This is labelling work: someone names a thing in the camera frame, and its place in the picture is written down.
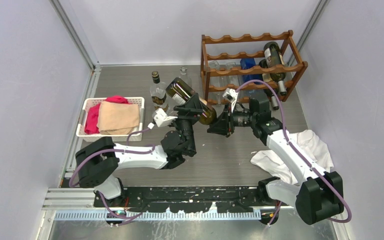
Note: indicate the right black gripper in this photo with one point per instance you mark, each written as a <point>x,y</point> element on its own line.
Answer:
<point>220,125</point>

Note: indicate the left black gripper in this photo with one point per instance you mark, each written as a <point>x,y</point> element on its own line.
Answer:
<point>191,111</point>

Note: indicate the clear whisky bottle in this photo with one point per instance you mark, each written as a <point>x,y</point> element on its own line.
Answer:
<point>158,93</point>

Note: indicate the dark green wine bottle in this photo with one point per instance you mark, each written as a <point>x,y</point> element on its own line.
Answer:
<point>267,78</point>

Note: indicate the green wine bottle front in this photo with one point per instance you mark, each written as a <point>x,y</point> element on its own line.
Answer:
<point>273,57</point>

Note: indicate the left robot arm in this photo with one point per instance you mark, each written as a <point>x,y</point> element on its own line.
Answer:
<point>96,163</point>

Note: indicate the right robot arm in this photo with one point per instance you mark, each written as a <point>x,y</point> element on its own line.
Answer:
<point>317,195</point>

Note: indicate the tall clear glass bottle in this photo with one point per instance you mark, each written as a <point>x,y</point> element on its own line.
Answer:
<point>183,74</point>

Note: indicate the wooden wine rack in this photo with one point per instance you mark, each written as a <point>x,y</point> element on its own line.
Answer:
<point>206,72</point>

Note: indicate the beige folded cloth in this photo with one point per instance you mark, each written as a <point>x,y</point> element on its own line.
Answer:
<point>117,118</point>

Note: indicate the white cloth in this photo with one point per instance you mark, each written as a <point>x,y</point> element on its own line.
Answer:
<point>308,141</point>

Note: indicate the red cloth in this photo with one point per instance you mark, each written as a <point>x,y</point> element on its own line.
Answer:
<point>91,123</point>

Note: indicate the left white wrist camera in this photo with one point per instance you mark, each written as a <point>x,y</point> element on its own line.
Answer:
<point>160,119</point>

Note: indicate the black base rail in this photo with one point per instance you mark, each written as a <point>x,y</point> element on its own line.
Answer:
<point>190,199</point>

